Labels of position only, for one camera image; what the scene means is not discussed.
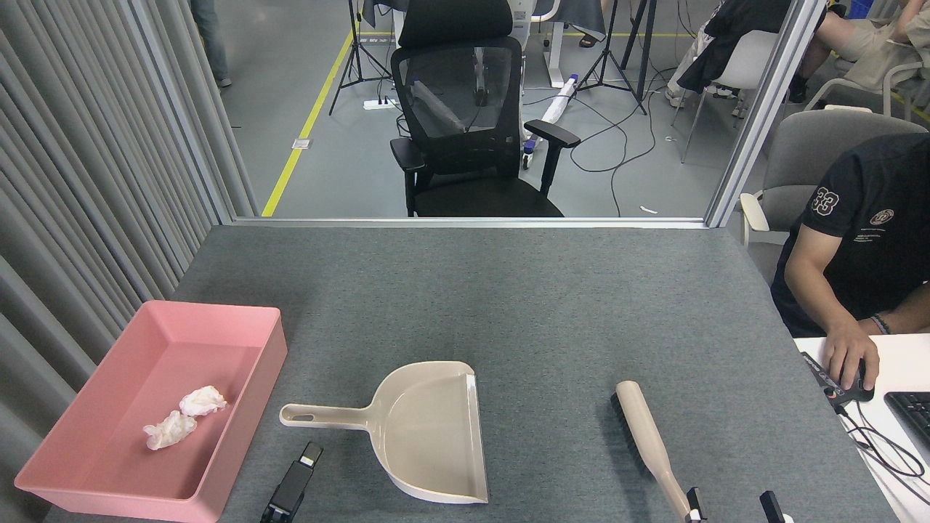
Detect white stand on wheels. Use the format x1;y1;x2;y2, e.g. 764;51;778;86
509;0;575;89

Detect black mesh office chair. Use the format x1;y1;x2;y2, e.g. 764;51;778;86
389;0;582;218

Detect long white paper ball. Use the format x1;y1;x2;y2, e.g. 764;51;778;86
143;410;198;451

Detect black desk cable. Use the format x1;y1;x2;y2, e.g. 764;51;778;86
834;403;927;480

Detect black keyboard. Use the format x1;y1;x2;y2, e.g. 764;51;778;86
884;391;930;451

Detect black computer mouse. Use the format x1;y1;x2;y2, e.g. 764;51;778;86
843;360;876;402

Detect black floor cable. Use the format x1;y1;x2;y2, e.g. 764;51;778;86
523;65;680;217

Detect beige plastic dustpan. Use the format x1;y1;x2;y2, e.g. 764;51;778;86
279;361;489;505

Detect black device with red button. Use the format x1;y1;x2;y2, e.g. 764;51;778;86
800;352;852;408

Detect black tripod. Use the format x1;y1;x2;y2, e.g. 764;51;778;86
328;0;393;117
574;0;647;115

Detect white plastic chair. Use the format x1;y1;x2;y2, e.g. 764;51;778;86
672;29;782;164

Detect pink plastic bin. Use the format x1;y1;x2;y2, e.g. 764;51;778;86
13;300;288;523

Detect standing person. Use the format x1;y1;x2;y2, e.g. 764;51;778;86
190;0;233;88

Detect silver post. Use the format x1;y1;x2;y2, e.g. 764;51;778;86
705;0;829;228

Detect person's right hand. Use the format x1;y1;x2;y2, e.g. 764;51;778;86
823;325;881;391

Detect beige hand brush black bristles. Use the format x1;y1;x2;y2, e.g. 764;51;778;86
610;380;702;523

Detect seated person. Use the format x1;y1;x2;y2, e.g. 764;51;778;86
788;0;930;102

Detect silver table rail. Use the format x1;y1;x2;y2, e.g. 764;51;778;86
232;216;709;230

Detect grey pleated curtain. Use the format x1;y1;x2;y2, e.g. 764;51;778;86
0;0;259;502

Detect black jacket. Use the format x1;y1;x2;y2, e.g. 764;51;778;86
679;0;793;97

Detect grey upholstered chair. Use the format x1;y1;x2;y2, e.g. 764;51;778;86
740;105;927;248

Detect small white paper ball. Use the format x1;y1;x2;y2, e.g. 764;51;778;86
179;385;227;418

